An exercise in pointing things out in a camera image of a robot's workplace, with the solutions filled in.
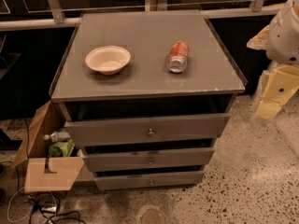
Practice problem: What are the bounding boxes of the red soda can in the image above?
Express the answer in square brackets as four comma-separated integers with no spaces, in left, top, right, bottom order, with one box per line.
[167,41,189,74]

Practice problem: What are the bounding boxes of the grey bottom drawer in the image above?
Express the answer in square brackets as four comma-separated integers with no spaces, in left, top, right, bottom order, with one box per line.
[94,170,204,190]

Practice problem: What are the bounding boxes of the white paper bowl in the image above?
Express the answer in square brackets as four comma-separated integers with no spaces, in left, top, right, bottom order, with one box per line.
[85,46,131,76]

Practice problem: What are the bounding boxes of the grey drawer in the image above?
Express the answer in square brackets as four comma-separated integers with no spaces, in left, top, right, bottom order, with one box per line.
[83,147,214,172]
[94,170,204,190]
[65,113,230,147]

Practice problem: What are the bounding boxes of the clear plastic water bottle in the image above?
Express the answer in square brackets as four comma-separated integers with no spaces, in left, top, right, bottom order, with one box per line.
[44,131,71,142]

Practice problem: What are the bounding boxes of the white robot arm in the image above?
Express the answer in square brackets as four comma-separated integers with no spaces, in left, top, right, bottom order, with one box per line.
[247,0,299,119]

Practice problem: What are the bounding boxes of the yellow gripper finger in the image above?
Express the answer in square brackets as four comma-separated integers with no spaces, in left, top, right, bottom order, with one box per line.
[256,64,299,119]

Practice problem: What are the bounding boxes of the black cables on floor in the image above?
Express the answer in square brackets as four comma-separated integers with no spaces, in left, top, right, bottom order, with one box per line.
[27,193,87,224]

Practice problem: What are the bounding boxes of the metal railing frame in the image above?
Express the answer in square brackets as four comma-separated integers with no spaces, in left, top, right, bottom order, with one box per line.
[0,0,287,31]

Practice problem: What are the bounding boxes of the grey drawer cabinet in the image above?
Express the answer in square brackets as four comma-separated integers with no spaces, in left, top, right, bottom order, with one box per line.
[50,10,245,179]

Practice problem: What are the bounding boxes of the brown cardboard box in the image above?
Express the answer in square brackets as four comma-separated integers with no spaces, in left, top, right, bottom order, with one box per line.
[13,101,84,193]

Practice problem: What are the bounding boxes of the green plastic bag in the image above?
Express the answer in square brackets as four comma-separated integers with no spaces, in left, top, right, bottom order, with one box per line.
[49,139,75,157]

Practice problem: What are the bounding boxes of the grey middle drawer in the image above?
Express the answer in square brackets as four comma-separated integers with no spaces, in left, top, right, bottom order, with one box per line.
[83,147,214,172]

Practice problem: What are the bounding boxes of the white cable on floor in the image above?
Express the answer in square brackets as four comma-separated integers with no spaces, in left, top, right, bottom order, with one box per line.
[7,187,60,224]

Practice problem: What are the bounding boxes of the grey top drawer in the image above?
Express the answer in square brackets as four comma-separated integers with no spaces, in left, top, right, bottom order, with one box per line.
[65,113,230,147]

